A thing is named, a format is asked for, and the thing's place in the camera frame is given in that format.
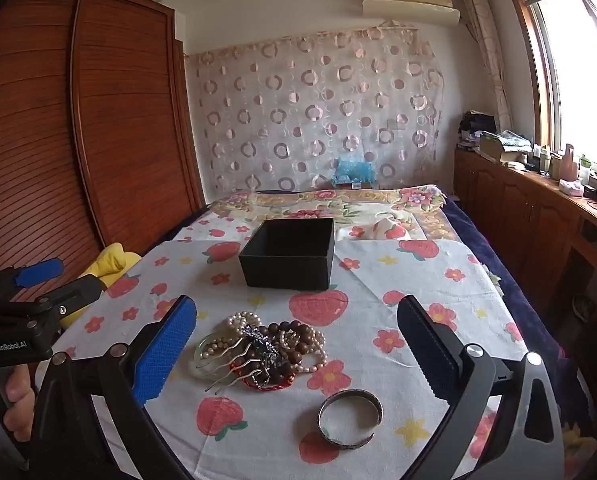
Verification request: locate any floral blanket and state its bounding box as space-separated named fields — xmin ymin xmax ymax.
xmin=171 ymin=185 xmax=474 ymax=247

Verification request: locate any yellow cloth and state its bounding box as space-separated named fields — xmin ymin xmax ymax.
xmin=58 ymin=242 xmax=142 ymax=330

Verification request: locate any pearl necklace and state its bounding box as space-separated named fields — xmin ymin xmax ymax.
xmin=206 ymin=312 xmax=329 ymax=376

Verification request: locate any pink bottle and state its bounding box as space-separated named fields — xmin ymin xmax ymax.
xmin=561 ymin=144 xmax=579 ymax=181

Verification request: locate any silver hair comb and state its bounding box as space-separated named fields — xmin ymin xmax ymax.
xmin=203 ymin=327 xmax=285 ymax=393

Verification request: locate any wooden slatted wardrobe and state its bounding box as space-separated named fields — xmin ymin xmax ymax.
xmin=0 ymin=0 xmax=206 ymax=306

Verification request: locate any tied window curtain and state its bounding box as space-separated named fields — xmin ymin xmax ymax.
xmin=458 ymin=0 xmax=515 ymax=136

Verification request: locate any circle pattern sheer curtain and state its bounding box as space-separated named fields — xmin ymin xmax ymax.
xmin=186 ymin=22 xmax=446 ymax=196

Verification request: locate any red string bracelet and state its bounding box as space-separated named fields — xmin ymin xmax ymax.
xmin=241 ymin=372 xmax=296 ymax=392

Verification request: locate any window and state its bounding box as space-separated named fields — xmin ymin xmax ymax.
xmin=503 ymin=0 xmax=597 ymax=171

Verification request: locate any black box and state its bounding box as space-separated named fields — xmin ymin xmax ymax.
xmin=238 ymin=217 xmax=335 ymax=292

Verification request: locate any patterned open cuff bangle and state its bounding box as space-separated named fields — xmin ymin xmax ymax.
xmin=318 ymin=389 xmax=383 ymax=448

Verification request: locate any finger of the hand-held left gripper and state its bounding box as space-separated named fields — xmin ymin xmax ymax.
xmin=0 ymin=258 xmax=65 ymax=292
xmin=37 ymin=275 xmax=104 ymax=332

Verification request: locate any dark blue bedspread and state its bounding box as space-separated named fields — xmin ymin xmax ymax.
xmin=443 ymin=195 xmax=596 ymax=461

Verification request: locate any strawberry print sheet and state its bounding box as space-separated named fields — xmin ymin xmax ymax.
xmin=48 ymin=237 xmax=524 ymax=480

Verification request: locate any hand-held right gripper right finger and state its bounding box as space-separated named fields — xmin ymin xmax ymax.
xmin=397 ymin=295 xmax=564 ymax=480

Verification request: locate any person's left hand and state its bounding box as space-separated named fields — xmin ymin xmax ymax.
xmin=0 ymin=364 xmax=35 ymax=443

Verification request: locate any cardboard box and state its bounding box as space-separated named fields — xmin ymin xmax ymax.
xmin=478 ymin=131 xmax=516 ymax=163

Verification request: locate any pale green jade bangle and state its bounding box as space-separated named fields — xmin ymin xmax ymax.
xmin=188 ymin=334 xmax=239 ymax=380

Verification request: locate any brown wooden bead bracelet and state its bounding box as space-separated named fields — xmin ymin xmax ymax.
xmin=258 ymin=321 xmax=311 ymax=386

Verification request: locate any pile of dark clothes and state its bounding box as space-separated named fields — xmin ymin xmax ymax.
xmin=459 ymin=112 xmax=496 ymax=148

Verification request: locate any blue gift bag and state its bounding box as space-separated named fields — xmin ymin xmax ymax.
xmin=331 ymin=157 xmax=376 ymax=188

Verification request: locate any wooden side cabinet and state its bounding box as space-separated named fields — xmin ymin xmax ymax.
xmin=453 ymin=147 xmax=597 ymax=361

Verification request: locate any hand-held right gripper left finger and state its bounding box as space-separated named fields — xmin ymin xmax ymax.
xmin=26 ymin=295 xmax=198 ymax=480

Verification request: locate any wall air conditioner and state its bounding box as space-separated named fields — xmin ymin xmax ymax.
xmin=362 ymin=0 xmax=461 ymax=26

